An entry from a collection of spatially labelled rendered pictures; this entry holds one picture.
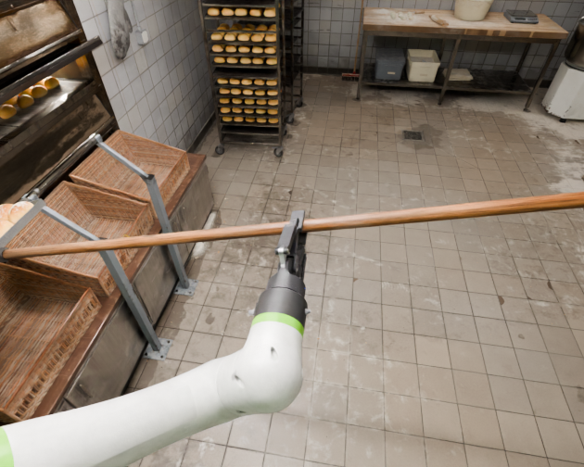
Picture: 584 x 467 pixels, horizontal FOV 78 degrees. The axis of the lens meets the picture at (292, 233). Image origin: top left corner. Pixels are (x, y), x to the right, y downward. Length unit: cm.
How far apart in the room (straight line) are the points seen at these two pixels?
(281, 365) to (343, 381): 171
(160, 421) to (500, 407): 209
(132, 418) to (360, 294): 215
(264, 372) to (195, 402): 13
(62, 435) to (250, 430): 167
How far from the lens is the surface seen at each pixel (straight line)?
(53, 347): 182
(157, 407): 60
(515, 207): 80
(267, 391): 56
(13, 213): 154
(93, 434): 56
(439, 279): 284
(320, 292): 256
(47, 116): 239
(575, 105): 547
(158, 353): 245
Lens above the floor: 206
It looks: 44 degrees down
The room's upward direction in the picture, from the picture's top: straight up
